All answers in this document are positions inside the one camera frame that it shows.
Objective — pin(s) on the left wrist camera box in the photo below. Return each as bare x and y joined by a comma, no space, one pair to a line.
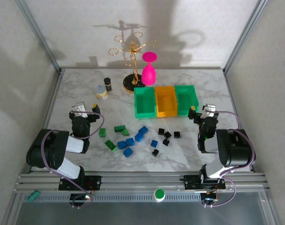
79,108

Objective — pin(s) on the circuit board with LED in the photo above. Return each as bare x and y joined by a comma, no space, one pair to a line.
80,198
209,199

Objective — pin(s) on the long light green lego brick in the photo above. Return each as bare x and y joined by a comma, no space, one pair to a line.
110,145

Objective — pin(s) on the small green lego brick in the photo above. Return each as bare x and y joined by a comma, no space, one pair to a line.
102,132

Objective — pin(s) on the green plug connector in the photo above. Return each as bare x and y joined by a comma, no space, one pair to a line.
32,196

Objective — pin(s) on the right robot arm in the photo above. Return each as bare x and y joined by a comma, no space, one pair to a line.
234,150

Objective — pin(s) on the long dark green lego brick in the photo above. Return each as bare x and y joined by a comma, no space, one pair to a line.
119,128

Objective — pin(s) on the aluminium frame post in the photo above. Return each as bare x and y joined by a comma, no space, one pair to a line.
39,37
244,35

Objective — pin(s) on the blue lego brick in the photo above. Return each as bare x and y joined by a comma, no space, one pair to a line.
130,141
139,137
128,152
154,143
143,130
121,145

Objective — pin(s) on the orange plastic bin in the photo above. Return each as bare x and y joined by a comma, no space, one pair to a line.
166,100

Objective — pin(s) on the green plastic bin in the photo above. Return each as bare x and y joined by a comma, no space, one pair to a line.
185,98
144,103

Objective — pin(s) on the green push button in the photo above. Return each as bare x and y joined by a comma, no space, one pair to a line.
159,194

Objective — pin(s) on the gold wine glass rack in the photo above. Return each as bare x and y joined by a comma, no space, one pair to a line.
129,85

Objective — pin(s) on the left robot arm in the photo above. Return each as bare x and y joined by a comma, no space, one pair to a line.
51,152

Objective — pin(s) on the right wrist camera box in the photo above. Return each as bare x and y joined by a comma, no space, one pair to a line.
210,109

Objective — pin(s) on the curved green lego brick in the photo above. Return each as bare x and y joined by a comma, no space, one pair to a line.
125,133

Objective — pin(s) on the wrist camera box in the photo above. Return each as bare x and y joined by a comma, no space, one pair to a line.
210,109
79,108

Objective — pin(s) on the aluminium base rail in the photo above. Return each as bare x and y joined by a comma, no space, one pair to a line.
142,181

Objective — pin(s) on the pink wine glass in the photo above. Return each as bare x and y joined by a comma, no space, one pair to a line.
148,75

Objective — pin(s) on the black lid spice jar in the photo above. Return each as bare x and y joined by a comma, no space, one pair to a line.
108,85

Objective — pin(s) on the yellow label tin can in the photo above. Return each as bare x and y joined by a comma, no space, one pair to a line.
100,92

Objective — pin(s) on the aluminium side rail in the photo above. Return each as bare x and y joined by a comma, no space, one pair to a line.
50,112
236,112

